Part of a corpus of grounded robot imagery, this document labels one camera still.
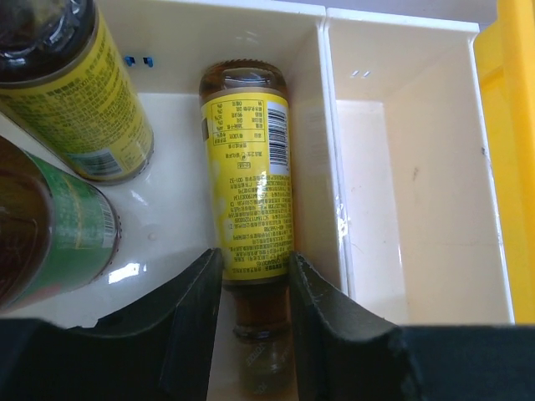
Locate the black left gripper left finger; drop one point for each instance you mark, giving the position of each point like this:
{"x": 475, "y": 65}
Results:
{"x": 157, "y": 348}

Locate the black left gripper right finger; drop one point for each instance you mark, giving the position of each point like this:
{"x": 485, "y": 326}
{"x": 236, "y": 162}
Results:
{"x": 345, "y": 352}

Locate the green-label sauce bottle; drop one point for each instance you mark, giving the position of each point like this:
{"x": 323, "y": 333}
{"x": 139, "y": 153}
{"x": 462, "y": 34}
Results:
{"x": 58, "y": 233}

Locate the yellow-label bottle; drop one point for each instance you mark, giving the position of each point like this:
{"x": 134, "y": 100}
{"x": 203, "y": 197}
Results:
{"x": 245, "y": 124}
{"x": 64, "y": 82}

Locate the cream divided organizer tray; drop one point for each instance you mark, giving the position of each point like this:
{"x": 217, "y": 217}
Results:
{"x": 394, "y": 203}

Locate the yellow plastic bin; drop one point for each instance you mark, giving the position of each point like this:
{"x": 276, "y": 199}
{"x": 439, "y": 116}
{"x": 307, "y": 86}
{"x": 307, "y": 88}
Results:
{"x": 505, "y": 64}

